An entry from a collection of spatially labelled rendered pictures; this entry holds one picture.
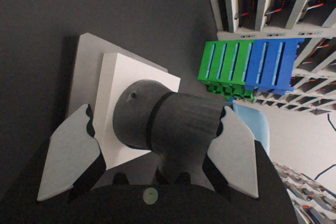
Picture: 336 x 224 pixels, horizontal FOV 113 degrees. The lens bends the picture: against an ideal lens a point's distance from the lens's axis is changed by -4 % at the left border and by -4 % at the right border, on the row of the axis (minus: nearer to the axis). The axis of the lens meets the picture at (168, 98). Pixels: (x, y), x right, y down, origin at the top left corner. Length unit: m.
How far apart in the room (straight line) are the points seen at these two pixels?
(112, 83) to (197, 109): 0.18
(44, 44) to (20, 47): 0.04
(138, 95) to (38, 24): 0.23
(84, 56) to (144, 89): 0.14
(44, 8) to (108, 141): 0.29
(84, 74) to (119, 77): 0.07
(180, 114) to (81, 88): 0.22
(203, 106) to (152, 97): 0.11
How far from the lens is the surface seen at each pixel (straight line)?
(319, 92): 2.72
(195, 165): 0.19
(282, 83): 0.93
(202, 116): 0.19
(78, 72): 0.31
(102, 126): 0.30
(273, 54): 0.97
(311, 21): 1.37
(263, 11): 1.15
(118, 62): 0.28
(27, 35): 0.35
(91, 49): 0.32
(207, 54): 1.01
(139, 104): 0.25
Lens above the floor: 0.35
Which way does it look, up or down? 33 degrees down
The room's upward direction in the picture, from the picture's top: 103 degrees clockwise
